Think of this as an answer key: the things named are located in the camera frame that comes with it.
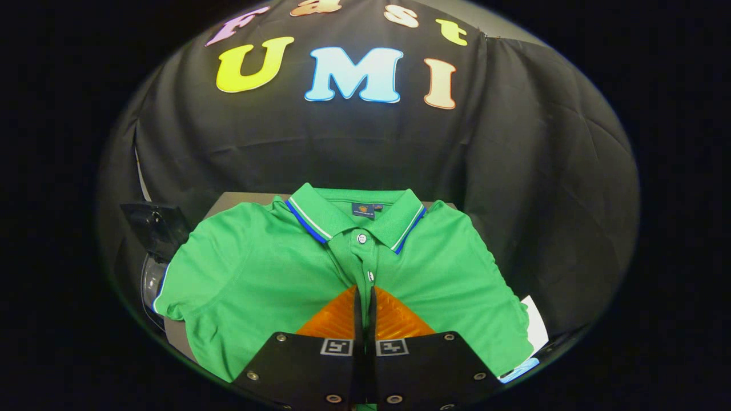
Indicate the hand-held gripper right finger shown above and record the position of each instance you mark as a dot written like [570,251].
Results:
[422,365]

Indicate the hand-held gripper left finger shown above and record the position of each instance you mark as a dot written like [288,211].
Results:
[308,365]

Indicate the green polo shirt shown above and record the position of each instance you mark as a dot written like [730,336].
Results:
[257,274]

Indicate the dark washing machine lid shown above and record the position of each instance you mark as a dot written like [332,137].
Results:
[154,225]

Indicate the white table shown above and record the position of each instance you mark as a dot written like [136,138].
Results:
[535,331]

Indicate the beige cabinet with dark top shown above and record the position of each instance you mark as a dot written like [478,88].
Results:
[228,200]

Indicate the black backdrop cloth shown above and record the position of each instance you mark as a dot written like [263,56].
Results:
[342,148]

